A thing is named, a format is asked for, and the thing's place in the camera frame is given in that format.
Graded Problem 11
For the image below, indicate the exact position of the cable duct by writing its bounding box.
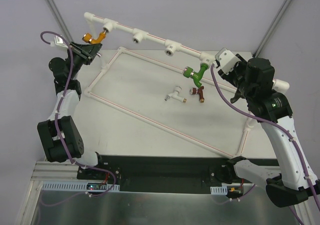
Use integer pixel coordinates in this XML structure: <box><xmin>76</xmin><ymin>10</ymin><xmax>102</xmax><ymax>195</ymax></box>
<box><xmin>210</xmin><ymin>185</ymin><xmax>244</xmax><ymax>196</ymax></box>
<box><xmin>42</xmin><ymin>181</ymin><xmax>120</xmax><ymax>193</ymax></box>

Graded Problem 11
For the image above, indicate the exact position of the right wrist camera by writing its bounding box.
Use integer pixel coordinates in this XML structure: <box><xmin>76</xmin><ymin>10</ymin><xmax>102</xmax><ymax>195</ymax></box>
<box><xmin>214</xmin><ymin>48</ymin><xmax>240</xmax><ymax>75</ymax></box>

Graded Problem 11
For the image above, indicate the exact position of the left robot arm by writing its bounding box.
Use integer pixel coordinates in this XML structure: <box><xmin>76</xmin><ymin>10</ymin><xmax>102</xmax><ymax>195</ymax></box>
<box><xmin>37</xmin><ymin>42</ymin><xmax>106</xmax><ymax>180</ymax></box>

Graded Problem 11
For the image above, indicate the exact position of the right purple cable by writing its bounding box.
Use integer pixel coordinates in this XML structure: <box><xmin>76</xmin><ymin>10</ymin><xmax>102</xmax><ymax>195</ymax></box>
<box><xmin>210</xmin><ymin>62</ymin><xmax>320</xmax><ymax>225</ymax></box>

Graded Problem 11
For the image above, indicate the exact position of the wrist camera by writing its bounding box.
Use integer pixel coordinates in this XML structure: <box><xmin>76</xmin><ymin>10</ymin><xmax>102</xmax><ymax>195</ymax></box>
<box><xmin>214</xmin><ymin>48</ymin><xmax>240</xmax><ymax>75</ymax></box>
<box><xmin>50</xmin><ymin>35</ymin><xmax>68</xmax><ymax>49</ymax></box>

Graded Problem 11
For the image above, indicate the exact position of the green faucet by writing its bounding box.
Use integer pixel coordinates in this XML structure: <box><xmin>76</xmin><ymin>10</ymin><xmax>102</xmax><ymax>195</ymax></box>
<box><xmin>182</xmin><ymin>63</ymin><xmax>210</xmax><ymax>88</ymax></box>

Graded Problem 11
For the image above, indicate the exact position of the white pipe frame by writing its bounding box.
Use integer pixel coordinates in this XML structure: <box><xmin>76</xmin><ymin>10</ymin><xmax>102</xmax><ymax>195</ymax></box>
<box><xmin>76</xmin><ymin>12</ymin><xmax>276</xmax><ymax>159</ymax></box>

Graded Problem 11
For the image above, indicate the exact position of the left cable duct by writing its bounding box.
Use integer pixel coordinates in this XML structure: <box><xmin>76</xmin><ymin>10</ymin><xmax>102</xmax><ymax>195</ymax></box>
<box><xmin>42</xmin><ymin>181</ymin><xmax>120</xmax><ymax>193</ymax></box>

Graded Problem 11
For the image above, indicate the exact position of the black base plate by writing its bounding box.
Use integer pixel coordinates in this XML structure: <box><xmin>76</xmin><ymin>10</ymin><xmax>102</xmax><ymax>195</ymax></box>
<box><xmin>76</xmin><ymin>155</ymin><xmax>249</xmax><ymax>194</ymax></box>

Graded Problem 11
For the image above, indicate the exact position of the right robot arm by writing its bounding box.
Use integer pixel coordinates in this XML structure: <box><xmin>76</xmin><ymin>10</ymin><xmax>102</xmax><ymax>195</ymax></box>
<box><xmin>215</xmin><ymin>50</ymin><xmax>320</xmax><ymax>208</ymax></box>

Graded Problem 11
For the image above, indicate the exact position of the yellow faucet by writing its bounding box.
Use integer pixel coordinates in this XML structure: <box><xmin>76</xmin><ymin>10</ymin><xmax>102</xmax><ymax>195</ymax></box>
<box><xmin>82</xmin><ymin>30</ymin><xmax>107</xmax><ymax>45</ymax></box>

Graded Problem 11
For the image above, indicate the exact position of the right cable duct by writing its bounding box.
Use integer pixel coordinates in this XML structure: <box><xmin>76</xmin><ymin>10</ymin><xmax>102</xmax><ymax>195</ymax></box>
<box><xmin>210</xmin><ymin>185</ymin><xmax>244</xmax><ymax>196</ymax></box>

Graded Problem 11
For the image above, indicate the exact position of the dark red faucet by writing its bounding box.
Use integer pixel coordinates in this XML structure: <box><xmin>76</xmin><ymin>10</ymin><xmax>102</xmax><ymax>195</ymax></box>
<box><xmin>189</xmin><ymin>86</ymin><xmax>205</xmax><ymax>103</ymax></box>

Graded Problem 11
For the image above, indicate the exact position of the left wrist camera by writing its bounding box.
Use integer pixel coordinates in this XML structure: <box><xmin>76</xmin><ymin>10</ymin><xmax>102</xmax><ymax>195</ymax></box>
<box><xmin>50</xmin><ymin>35</ymin><xmax>68</xmax><ymax>49</ymax></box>

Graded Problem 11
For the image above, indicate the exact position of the white faucet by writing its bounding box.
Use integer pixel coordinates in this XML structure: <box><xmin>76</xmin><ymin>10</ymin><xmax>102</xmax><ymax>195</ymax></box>
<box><xmin>164</xmin><ymin>86</ymin><xmax>187</xmax><ymax>103</ymax></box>

